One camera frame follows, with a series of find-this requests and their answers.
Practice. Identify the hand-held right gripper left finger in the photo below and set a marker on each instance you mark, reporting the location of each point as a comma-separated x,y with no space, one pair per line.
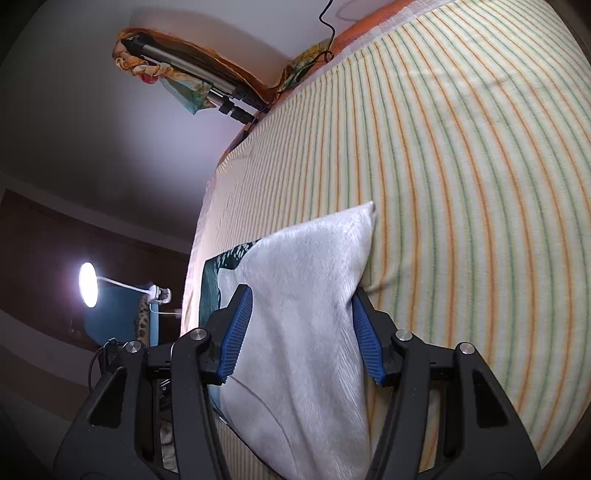
238,332

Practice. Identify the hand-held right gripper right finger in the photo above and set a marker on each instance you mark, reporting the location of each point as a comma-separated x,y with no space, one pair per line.
369,341

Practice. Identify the white tree print pillowcase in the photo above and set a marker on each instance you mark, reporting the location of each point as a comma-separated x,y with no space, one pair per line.
300,323

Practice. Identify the leopard print cushion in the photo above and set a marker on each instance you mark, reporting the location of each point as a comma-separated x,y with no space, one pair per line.
144,323

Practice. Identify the blue chair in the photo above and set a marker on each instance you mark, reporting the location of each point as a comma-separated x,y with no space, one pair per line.
115,314

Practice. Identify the white desk lamp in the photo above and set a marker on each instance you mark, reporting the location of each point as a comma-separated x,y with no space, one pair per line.
87,284

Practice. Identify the striped blanket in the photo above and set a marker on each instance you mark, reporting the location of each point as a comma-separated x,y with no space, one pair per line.
461,184

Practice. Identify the brown wooden door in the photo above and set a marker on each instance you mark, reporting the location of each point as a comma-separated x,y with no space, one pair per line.
69,240

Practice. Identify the colourful patterned scarf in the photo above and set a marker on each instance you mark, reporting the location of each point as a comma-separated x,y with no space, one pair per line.
184,90

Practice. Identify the black tripod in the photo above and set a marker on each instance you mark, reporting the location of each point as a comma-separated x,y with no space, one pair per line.
184,62

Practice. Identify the orange bed sheet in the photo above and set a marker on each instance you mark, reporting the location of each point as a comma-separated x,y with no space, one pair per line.
364,32

